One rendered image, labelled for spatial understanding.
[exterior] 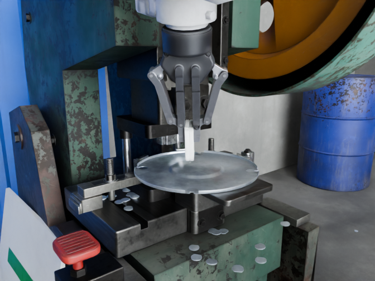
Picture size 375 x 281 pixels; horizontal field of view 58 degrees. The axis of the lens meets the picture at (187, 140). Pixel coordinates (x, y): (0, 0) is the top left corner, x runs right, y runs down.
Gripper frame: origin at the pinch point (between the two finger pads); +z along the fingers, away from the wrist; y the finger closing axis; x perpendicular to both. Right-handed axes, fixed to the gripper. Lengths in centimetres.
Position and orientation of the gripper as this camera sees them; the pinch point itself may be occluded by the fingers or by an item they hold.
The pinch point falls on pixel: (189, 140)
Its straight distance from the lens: 61.2
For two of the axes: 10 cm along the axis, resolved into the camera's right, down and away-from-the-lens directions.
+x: 0.5, -5.4, 8.4
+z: 0.2, 8.4, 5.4
